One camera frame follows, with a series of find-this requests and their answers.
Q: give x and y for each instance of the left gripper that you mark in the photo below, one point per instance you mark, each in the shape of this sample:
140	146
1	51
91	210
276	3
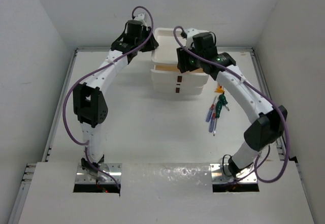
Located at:
152	44

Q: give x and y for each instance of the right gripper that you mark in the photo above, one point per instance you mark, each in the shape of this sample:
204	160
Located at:
183	64

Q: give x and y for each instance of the white top drawer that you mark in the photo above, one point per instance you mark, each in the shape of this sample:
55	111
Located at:
171	75

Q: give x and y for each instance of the yellow orange clamp tool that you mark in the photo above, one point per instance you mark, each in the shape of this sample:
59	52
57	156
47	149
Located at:
219	89

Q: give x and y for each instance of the short green screwdriver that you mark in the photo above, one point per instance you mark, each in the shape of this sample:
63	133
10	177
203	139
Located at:
224	101

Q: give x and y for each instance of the green stubby screwdriver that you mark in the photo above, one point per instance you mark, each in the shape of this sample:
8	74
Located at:
218	108

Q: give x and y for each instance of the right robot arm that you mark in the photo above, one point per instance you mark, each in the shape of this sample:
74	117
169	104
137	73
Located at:
268	121

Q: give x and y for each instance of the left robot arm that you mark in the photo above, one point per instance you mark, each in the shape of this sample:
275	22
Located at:
89	101

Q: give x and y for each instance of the blue screwdriver upper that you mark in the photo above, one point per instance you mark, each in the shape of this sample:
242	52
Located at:
210	111

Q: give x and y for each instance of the blue screwdriver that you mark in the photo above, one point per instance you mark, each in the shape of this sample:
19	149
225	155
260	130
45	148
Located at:
212	125
210	111

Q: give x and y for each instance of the blue screwdriver lower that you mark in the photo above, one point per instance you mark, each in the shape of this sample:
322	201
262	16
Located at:
212	125

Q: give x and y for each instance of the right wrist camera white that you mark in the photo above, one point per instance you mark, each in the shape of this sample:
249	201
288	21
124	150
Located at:
188	35

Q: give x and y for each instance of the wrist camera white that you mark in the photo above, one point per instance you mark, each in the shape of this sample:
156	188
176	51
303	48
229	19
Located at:
188	35
141	17

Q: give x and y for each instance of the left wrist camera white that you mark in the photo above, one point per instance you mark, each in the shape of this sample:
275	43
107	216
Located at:
141	17

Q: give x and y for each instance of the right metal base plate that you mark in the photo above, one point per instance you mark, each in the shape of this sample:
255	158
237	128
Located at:
220	175

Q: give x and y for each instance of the metal base plate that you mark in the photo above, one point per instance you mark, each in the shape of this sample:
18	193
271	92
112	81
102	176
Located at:
86	176
220	175

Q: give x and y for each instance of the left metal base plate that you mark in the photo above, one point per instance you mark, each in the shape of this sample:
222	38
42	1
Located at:
86	176

